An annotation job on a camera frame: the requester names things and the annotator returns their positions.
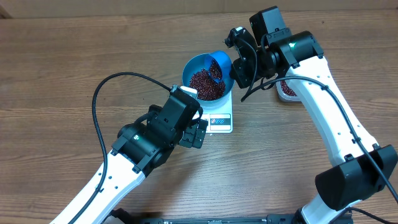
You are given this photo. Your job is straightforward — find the red beans in bowl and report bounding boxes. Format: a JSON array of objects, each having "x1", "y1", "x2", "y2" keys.
[{"x1": 189, "y1": 69, "x2": 226, "y2": 101}]

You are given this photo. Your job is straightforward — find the red beans in scoop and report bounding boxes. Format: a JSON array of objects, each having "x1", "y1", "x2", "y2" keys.
[{"x1": 209, "y1": 59, "x2": 222, "y2": 82}]

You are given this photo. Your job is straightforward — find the clear plastic bean container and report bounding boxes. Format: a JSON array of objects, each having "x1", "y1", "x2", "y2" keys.
[{"x1": 275, "y1": 80, "x2": 301, "y2": 103}]

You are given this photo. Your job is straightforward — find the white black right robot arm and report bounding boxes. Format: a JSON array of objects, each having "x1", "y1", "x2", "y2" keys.
[{"x1": 225, "y1": 6, "x2": 397, "y2": 223}]

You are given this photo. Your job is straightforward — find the white digital kitchen scale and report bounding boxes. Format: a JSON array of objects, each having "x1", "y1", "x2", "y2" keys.
[{"x1": 198, "y1": 92, "x2": 233, "y2": 134}]

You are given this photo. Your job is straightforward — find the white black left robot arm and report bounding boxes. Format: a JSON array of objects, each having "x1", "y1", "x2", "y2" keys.
[{"x1": 52, "y1": 107, "x2": 173, "y2": 224}]

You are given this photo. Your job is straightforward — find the blue plastic measuring scoop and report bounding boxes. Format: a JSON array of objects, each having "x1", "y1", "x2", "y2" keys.
[{"x1": 205, "y1": 51, "x2": 232, "y2": 83}]

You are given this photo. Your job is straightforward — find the red beans in container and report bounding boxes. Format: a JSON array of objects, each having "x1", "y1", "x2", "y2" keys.
[{"x1": 280, "y1": 80, "x2": 297, "y2": 96}]

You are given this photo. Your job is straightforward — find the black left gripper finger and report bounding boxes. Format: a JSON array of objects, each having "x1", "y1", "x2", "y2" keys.
[
  {"x1": 179, "y1": 124, "x2": 199, "y2": 148},
  {"x1": 193, "y1": 119, "x2": 208, "y2": 149}
]

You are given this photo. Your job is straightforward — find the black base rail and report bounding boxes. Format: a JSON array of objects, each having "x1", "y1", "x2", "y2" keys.
[{"x1": 105, "y1": 203, "x2": 354, "y2": 224}]

